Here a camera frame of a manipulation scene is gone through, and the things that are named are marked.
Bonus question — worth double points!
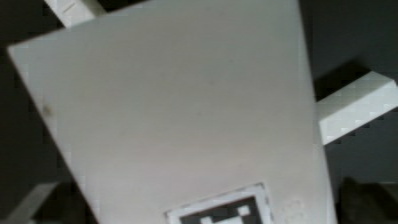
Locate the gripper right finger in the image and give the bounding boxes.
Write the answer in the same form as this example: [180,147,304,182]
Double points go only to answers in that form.
[336,178,398,224]

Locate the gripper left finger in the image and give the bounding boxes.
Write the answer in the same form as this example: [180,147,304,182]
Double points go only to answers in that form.
[0,181,96,224]

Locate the white cabinet top block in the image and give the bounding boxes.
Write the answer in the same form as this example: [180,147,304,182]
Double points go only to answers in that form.
[8,0,336,224]

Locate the white L-shaped fence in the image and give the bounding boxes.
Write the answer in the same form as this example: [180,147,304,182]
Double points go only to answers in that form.
[43,0,398,144]

